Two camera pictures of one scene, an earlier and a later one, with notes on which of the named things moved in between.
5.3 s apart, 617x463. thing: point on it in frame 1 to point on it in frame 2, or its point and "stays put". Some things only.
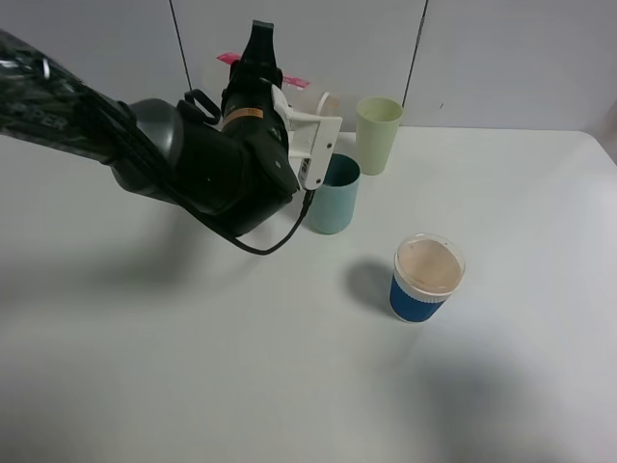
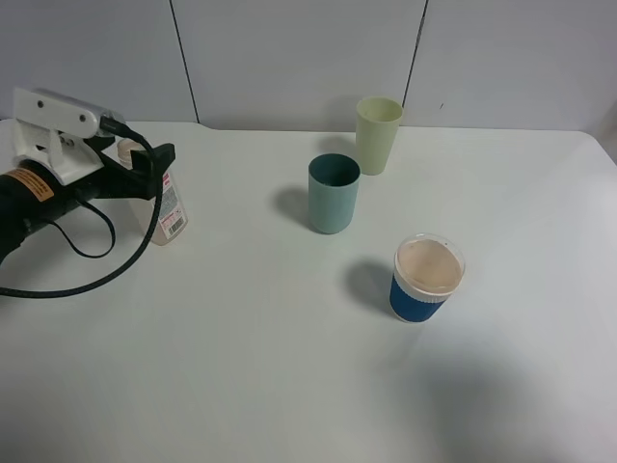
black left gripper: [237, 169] to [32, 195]
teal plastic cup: [333, 202] stays put
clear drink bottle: [330, 105] to [173, 219]
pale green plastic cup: [377, 122] stays put
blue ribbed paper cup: [428, 268] stays put
